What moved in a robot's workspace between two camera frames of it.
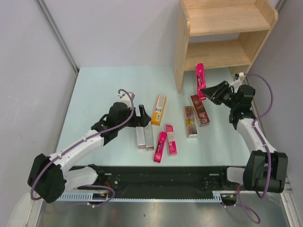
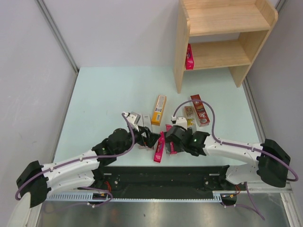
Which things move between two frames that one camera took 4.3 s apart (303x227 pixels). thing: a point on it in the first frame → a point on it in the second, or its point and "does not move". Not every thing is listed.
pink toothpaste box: x=160 y=146 does not move
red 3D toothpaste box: x=200 y=112 does not move
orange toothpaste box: x=159 y=109 does not move
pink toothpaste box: x=201 y=81 → x=189 y=58
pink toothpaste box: x=173 y=149 does not move
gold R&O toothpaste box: x=191 y=125 does not move
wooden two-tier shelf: x=219 y=34 does not move
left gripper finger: x=143 y=113 → x=152 y=138
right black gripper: x=214 y=93 → x=167 y=145
